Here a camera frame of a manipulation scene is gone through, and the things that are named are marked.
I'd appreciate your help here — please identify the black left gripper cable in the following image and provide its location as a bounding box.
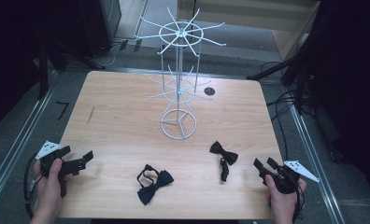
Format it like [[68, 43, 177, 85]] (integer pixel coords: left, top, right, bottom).
[[22, 152, 45, 219]]

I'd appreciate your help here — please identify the black metal stand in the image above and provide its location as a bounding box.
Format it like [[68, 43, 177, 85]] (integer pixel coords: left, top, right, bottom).
[[36, 36, 107, 101], [246, 34, 315, 115]]

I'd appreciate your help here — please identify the person's right hand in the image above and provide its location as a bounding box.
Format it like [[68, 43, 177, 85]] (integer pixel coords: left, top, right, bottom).
[[264, 174, 308, 224]]

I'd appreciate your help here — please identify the black bow tie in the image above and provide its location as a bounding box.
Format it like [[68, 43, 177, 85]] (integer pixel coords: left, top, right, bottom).
[[136, 163, 175, 206], [208, 140, 239, 183]]

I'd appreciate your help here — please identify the person's left hand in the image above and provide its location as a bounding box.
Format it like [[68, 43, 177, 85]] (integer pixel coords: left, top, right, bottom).
[[33, 158, 69, 217]]

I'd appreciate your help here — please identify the white wire hook rack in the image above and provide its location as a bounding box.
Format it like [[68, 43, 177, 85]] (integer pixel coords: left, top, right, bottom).
[[133, 7, 227, 141]]

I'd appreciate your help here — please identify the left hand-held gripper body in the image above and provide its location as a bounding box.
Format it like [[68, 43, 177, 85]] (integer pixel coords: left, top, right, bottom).
[[35, 140, 88, 198]]

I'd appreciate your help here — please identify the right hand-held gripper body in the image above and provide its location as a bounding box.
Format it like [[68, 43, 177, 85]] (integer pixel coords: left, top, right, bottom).
[[260, 160, 320, 195]]

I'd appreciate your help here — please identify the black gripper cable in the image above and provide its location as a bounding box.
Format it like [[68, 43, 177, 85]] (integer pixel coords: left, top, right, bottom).
[[22, 152, 45, 219], [276, 164, 306, 224]]

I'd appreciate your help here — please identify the metal floor rail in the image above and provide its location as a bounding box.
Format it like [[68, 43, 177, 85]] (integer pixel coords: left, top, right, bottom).
[[0, 70, 60, 207], [289, 105, 347, 224]]

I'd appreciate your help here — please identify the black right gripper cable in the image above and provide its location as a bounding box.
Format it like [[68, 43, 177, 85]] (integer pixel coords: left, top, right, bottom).
[[276, 164, 306, 224]]

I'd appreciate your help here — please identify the dark cabinet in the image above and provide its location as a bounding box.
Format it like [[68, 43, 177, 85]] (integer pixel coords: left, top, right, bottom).
[[78, 0, 122, 60]]

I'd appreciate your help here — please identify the light wooden furniture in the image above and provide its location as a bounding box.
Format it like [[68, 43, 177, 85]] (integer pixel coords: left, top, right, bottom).
[[177, 0, 321, 62]]

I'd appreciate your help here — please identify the black floor cable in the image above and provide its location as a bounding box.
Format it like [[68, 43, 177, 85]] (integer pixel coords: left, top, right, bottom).
[[260, 61, 303, 162]]

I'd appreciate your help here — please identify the white floor cable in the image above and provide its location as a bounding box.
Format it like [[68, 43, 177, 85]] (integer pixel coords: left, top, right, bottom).
[[104, 42, 122, 68]]

